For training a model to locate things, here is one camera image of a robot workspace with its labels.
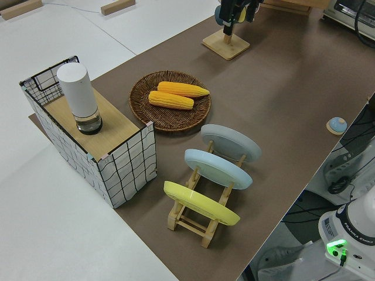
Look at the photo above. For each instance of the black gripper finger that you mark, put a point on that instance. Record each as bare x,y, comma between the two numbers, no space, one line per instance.
231,11
252,10

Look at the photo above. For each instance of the wooden mug tree stand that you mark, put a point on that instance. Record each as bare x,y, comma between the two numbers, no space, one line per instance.
225,48

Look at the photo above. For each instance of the light wooden cabinet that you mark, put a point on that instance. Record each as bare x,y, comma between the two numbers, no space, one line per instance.
287,4

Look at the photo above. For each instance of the grey plate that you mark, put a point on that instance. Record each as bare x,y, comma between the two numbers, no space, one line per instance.
231,143

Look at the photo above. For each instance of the yellow corn cob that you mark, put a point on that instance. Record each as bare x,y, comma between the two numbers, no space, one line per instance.
171,100
183,89

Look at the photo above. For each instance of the light wooden block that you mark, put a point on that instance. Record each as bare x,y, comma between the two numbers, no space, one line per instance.
117,7
20,8

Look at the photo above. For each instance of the white cylinder with glass base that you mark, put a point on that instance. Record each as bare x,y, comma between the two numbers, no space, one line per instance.
77,90

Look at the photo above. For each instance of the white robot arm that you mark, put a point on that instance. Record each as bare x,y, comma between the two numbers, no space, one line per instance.
334,231

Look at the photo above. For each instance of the teal mug yellow inside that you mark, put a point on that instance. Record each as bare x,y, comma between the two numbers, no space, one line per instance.
217,16

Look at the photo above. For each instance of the wooden plate rack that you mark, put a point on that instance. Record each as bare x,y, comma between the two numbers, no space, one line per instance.
190,226

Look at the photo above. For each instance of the round brown wicker basket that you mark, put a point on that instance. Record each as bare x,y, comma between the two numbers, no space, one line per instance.
175,120

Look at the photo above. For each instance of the yellow plate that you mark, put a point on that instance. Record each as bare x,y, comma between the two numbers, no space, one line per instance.
202,205

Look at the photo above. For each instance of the large brown table mat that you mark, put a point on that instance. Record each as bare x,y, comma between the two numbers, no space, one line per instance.
278,87

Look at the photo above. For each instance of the cream toaster oven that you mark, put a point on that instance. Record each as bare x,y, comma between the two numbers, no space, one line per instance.
342,11

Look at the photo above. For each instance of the light blue plate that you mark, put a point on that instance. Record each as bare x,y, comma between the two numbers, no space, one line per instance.
218,169

